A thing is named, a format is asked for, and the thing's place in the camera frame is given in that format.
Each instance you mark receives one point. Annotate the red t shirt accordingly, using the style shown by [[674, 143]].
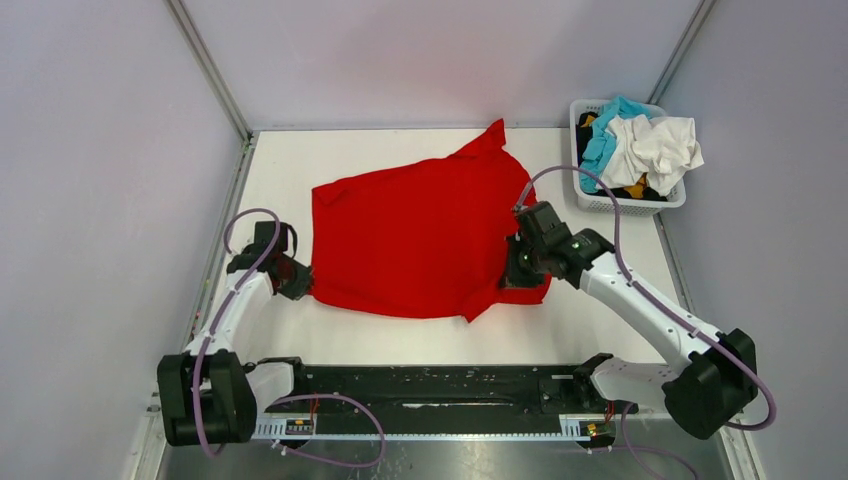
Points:
[[425, 240]]

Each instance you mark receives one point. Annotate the white plastic laundry basket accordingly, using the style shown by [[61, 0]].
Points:
[[603, 204]]

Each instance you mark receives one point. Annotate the white slotted cable duct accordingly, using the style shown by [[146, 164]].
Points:
[[567, 429]]

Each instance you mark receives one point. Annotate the white t shirt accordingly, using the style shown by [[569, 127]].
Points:
[[660, 150]]

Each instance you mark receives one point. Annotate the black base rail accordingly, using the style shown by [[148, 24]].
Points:
[[439, 399]]

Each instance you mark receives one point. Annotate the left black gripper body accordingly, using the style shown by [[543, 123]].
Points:
[[298, 277]]

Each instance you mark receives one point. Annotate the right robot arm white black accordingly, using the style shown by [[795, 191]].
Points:
[[706, 376]]

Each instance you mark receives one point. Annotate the yellow garment in basket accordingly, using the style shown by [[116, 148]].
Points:
[[637, 190]]

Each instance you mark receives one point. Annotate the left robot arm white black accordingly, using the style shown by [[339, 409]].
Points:
[[209, 393]]

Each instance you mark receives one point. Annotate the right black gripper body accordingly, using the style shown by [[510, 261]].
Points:
[[524, 266]]

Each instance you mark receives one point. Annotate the teal t shirt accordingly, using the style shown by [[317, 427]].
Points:
[[602, 145]]

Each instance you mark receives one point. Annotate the black t shirt in basket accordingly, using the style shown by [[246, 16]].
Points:
[[583, 135]]

